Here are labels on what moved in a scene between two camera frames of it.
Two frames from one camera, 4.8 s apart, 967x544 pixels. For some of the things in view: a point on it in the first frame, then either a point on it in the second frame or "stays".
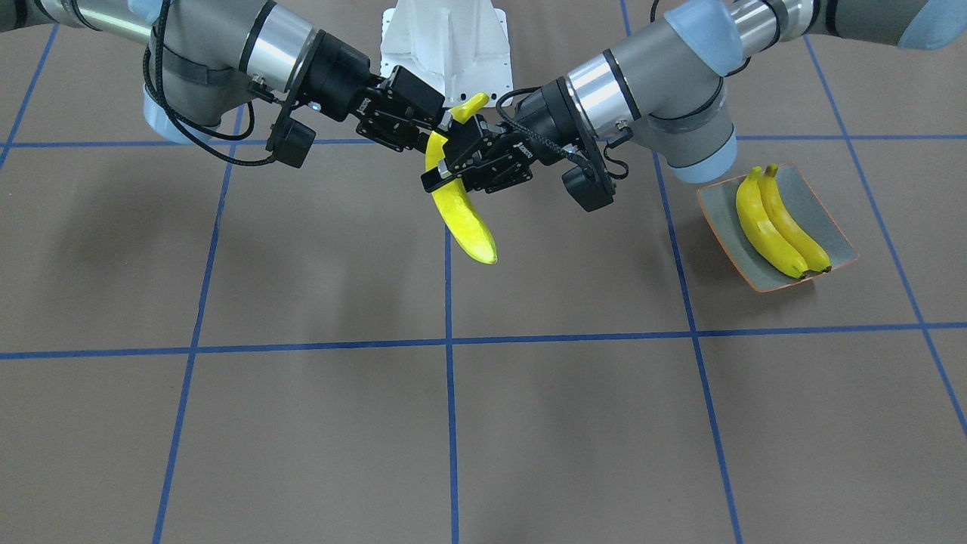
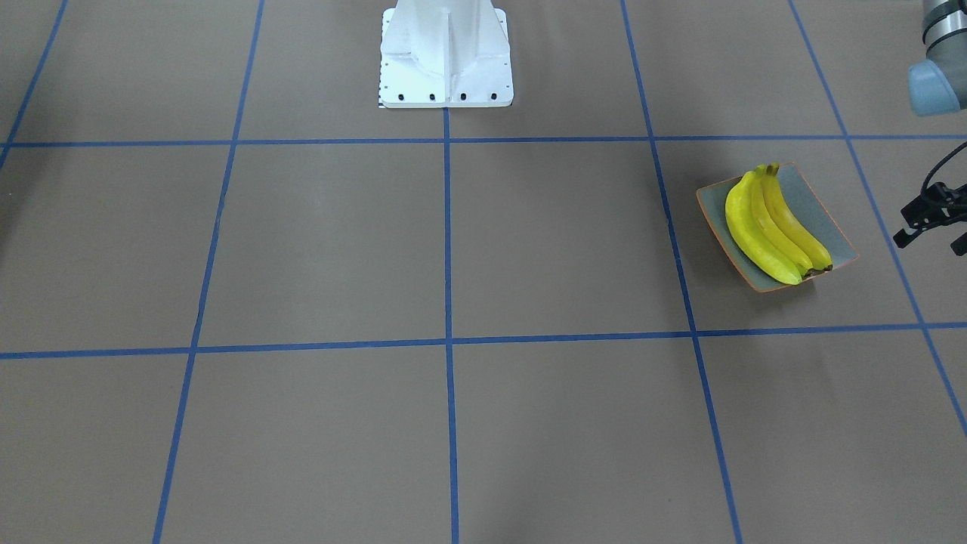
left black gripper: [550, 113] -> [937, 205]
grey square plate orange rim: [718, 202] stays
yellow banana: [762, 230] stays
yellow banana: [457, 203] -> [743, 225]
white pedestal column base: [458, 47] stays
